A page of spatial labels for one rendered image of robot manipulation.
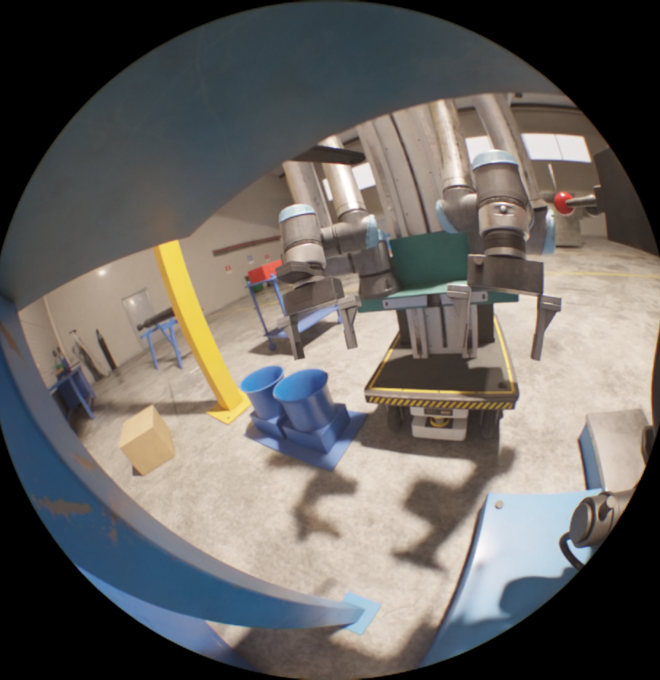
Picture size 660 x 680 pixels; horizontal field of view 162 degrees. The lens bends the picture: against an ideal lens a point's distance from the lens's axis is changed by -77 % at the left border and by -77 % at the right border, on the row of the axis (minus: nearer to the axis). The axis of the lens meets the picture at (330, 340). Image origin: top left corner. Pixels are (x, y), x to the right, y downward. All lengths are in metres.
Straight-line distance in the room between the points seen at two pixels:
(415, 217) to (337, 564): 1.44
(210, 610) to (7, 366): 0.24
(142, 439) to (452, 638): 1.93
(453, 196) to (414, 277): 0.54
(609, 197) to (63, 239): 0.37
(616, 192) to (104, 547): 0.43
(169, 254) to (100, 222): 1.70
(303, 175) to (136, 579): 1.00
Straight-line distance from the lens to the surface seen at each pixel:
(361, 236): 0.63
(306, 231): 0.53
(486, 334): 1.34
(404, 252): 1.04
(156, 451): 1.95
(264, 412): 1.42
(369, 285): 0.93
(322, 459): 1.26
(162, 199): 0.15
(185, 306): 1.80
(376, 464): 1.18
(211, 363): 1.87
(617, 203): 0.26
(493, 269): 0.40
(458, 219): 0.58
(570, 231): 8.63
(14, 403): 0.15
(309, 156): 0.28
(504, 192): 0.43
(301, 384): 1.34
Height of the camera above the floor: 0.95
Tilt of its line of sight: 21 degrees down
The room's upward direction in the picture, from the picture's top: 17 degrees counter-clockwise
